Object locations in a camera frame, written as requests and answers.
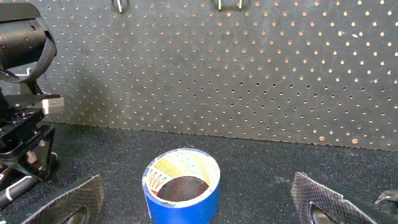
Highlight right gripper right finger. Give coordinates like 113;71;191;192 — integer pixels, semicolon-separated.
290;171;379;224

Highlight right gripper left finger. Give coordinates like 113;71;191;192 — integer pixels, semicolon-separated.
20;174;105;224

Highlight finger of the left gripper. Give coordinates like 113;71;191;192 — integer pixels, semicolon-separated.
0;124;57;183

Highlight pliers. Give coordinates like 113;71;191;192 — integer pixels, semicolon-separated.
0;166;40;210

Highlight roll of blue tape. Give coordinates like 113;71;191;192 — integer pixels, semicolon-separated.
141;147;221;224

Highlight black pegboard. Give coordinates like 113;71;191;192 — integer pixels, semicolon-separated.
0;0;398;152

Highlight metal hook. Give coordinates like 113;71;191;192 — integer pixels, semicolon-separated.
111;0;131;15
212;0;249;12

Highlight black cable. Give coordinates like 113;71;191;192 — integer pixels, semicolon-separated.
0;37;62;110

